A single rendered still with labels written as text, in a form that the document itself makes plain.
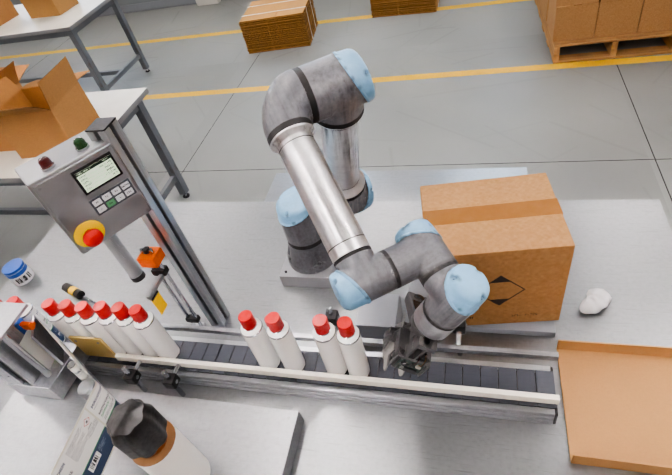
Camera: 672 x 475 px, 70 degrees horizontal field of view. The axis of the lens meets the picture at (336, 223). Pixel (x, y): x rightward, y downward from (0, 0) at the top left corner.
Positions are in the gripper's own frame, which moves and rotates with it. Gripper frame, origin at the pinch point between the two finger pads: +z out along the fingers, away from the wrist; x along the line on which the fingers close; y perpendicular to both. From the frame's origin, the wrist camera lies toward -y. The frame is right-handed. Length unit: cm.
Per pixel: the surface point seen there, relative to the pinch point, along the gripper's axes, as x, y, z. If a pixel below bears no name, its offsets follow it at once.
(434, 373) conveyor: 11.8, -0.9, 1.8
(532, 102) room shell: 96, -254, 55
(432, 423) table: 14.2, 8.5, 6.2
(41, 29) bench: -276, -283, 179
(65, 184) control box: -73, -3, -14
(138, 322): -56, 2, 21
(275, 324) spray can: -26.3, 1.6, 0.8
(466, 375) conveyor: 17.9, -1.1, -1.7
